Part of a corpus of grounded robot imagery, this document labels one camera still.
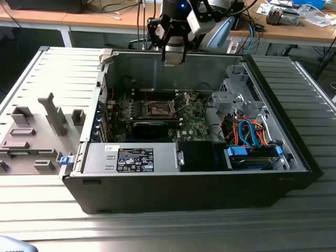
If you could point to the blue plastic clip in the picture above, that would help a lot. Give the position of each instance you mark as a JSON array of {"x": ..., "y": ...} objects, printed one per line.
[{"x": 65, "y": 160}]

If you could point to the metal locking lever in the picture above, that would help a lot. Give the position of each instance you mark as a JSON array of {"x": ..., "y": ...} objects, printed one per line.
[{"x": 145, "y": 96}]

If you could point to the silver drive cage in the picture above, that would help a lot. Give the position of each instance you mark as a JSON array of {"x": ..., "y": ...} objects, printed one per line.
[{"x": 225, "y": 102}]

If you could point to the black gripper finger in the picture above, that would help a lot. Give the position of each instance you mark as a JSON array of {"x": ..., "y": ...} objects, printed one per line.
[
  {"x": 151, "y": 25},
  {"x": 184, "y": 56}
]

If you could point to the copper finned CPU cooler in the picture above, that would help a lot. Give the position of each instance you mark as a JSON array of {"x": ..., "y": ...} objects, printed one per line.
[{"x": 274, "y": 17}]

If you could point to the long wooden desk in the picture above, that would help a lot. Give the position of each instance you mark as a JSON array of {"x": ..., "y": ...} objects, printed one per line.
[{"x": 92, "y": 18}]

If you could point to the silver green CPU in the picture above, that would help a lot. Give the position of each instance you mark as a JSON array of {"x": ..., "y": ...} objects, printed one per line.
[{"x": 173, "y": 59}]

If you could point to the green motherboard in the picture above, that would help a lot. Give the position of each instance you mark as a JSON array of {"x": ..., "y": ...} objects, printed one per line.
[{"x": 194, "y": 123}]

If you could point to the clear plastic bag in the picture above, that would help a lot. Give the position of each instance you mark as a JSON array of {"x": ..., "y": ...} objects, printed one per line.
[{"x": 319, "y": 21}]

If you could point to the CPU socket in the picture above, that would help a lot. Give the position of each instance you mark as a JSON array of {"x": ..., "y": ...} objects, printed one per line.
[{"x": 157, "y": 106}]

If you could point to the grey rounded device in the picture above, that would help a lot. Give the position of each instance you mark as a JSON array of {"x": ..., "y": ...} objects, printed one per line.
[{"x": 13, "y": 245}]

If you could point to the white paper sheets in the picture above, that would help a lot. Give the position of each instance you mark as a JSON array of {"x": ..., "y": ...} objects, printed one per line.
[{"x": 265, "y": 9}]

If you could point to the black device case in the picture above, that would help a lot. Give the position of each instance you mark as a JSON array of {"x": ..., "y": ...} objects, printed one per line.
[{"x": 44, "y": 5}]

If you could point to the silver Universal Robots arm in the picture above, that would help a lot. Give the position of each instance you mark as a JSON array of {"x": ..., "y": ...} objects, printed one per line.
[{"x": 221, "y": 34}]

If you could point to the black PC case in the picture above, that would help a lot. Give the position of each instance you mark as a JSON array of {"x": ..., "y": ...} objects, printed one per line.
[{"x": 157, "y": 191}]

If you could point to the silver power supply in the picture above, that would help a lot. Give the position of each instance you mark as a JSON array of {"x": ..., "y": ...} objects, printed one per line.
[{"x": 99, "y": 157}]

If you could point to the beige case latch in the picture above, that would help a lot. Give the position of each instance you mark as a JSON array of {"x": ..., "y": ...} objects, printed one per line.
[{"x": 105, "y": 56}]

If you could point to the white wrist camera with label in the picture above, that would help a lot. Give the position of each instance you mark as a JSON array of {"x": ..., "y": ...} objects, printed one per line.
[{"x": 200, "y": 26}]

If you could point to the grey parts rack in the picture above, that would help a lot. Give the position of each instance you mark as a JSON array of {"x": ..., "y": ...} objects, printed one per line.
[{"x": 34, "y": 123}]

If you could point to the blue box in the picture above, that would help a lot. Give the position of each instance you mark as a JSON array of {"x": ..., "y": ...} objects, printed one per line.
[{"x": 309, "y": 2}]

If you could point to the silver optical drive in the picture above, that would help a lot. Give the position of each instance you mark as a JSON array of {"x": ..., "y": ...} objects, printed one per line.
[{"x": 291, "y": 18}]

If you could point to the hard disk in blue carrier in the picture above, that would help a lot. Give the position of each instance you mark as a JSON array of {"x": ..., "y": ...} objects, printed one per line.
[{"x": 249, "y": 162}]

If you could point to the black desktop speaker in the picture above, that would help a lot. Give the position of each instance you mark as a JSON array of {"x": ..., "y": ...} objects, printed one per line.
[{"x": 237, "y": 23}]

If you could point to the black graphics card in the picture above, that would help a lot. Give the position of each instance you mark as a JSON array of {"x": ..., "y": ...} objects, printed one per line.
[{"x": 149, "y": 130}]

